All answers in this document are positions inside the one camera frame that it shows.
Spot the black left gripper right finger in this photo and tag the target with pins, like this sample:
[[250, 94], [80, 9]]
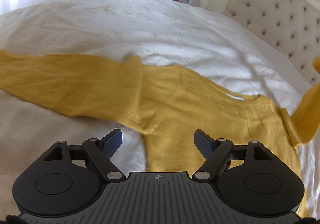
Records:
[[215, 153]]

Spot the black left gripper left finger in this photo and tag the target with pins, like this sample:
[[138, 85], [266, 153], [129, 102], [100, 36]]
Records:
[[99, 153]]

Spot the mustard yellow knit sweater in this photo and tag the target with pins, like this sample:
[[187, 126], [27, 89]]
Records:
[[166, 105]]

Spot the white embroidered bedspread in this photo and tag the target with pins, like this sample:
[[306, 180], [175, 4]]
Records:
[[161, 32]]

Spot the cream tufted headboard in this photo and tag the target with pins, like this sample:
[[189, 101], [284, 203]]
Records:
[[290, 26]]

